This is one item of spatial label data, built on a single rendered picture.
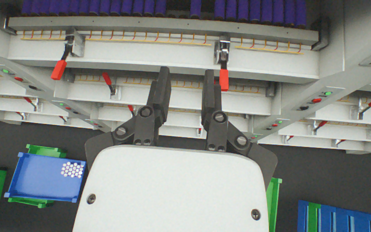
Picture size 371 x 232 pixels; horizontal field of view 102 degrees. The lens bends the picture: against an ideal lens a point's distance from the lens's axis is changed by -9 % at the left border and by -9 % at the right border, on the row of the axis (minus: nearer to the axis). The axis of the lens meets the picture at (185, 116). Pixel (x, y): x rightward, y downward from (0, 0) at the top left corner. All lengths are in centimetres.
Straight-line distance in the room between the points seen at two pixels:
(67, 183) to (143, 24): 94
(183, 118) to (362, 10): 54
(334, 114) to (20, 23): 78
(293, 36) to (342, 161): 104
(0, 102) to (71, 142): 38
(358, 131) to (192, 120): 69
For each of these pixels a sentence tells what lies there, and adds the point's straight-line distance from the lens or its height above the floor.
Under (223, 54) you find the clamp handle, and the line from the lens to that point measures 29.
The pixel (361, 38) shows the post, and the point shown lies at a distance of 33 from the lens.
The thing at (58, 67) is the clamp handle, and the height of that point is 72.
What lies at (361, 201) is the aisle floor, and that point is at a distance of 134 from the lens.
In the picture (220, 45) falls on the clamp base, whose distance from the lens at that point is 31.
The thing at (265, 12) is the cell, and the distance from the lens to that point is 35.
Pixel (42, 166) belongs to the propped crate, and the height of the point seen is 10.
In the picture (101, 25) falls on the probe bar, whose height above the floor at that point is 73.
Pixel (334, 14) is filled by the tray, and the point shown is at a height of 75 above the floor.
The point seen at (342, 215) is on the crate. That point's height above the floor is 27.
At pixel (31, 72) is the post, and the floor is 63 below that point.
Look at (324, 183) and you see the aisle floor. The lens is 120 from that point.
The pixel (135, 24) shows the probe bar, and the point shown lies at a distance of 32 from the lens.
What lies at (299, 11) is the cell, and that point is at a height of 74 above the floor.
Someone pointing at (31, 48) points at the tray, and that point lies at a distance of 45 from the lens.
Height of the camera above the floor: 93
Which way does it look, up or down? 71 degrees down
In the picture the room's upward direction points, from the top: 2 degrees counter-clockwise
